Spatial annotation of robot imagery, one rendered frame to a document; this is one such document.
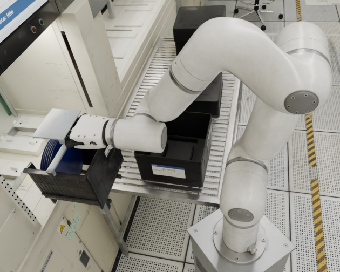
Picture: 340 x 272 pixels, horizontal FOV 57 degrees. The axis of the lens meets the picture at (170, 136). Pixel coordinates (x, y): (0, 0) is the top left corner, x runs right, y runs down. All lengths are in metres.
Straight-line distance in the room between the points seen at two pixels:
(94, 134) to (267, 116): 0.46
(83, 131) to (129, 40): 1.29
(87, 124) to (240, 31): 0.51
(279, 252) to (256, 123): 0.63
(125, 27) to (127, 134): 1.53
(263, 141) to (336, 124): 2.11
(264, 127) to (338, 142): 2.00
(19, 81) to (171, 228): 1.25
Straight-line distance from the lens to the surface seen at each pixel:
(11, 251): 1.17
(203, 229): 1.24
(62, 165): 1.09
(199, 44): 0.60
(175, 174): 1.29
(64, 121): 0.97
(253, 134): 0.73
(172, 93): 0.67
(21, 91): 1.67
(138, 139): 0.83
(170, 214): 2.16
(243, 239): 1.10
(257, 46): 0.58
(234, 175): 0.85
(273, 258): 1.21
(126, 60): 1.93
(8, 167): 1.49
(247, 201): 0.82
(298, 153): 2.52
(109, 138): 0.87
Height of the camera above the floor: 1.86
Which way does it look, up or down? 46 degrees down
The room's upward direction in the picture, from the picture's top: 9 degrees counter-clockwise
